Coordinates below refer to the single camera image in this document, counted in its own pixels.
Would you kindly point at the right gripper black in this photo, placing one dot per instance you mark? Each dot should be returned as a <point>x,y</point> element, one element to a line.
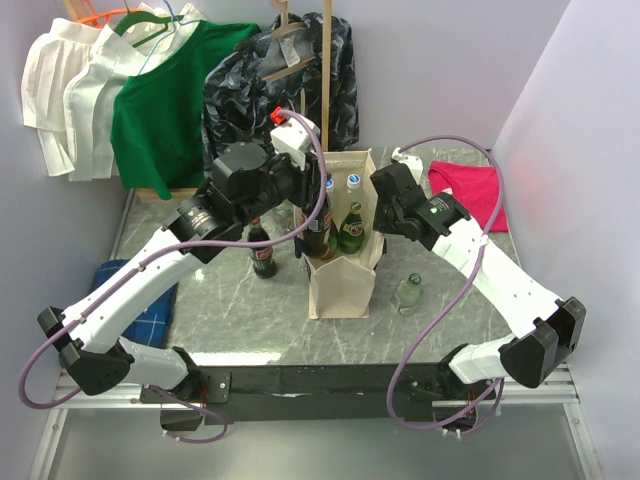
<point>380,224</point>

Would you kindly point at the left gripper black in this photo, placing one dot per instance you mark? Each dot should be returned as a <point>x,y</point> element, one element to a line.
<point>308,182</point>

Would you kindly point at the green Perrier bottle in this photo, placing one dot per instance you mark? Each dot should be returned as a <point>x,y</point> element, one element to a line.
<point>351,232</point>
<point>332,243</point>

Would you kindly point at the Coca-Cola glass bottle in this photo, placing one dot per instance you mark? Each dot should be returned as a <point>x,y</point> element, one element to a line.
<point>263,262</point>
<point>317,235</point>

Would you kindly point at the cream canvas tote bag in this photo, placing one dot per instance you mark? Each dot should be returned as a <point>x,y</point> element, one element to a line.
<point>343,286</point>

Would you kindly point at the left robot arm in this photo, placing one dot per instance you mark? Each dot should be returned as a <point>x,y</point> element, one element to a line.
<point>246,183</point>

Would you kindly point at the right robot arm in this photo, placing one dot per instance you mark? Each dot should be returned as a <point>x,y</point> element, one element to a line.
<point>544,329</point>

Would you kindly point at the clear Chang soda bottle left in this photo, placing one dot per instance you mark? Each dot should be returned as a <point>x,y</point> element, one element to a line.
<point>285,209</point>

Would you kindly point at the clear chang soda bottle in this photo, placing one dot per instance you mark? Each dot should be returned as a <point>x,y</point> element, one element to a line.
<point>408,294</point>
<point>285,209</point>

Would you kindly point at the pink folded t-shirt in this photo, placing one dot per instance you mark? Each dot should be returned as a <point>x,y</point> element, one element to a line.
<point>475,187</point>

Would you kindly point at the clear Chang soda bottle right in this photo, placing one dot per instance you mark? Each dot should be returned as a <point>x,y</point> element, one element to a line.
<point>408,294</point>

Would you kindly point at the dark patterned hanging shirt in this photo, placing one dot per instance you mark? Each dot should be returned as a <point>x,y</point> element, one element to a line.
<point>238,99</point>

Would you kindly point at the green hanging t-shirt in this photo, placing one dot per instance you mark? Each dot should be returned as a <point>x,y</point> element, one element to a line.
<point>156,126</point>

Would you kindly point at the wooden hanger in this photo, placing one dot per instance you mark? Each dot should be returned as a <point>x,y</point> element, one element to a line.
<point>290,40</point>

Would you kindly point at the blue plaid cloth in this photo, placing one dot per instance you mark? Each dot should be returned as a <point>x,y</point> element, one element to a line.
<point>152,325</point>

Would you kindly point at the green hanger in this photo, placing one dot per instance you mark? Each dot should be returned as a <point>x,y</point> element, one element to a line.
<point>140,26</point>

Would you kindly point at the white hanging blouse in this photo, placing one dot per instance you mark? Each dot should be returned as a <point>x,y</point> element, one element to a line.
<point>70,81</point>

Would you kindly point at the orange hanger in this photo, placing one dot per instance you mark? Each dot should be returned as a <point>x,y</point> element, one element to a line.
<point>88,15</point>

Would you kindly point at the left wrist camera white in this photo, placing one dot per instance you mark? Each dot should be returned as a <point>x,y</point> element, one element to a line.
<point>291,138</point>

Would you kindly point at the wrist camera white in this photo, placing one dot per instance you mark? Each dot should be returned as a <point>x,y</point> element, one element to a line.
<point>291,138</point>
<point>413,162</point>

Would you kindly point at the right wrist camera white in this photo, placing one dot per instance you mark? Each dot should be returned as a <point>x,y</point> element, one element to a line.
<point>413,162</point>

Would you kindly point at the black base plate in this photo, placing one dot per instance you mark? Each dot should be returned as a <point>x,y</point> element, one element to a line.
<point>328,392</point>

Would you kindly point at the aluminium rail frame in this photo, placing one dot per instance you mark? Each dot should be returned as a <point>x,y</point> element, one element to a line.
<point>460,417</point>

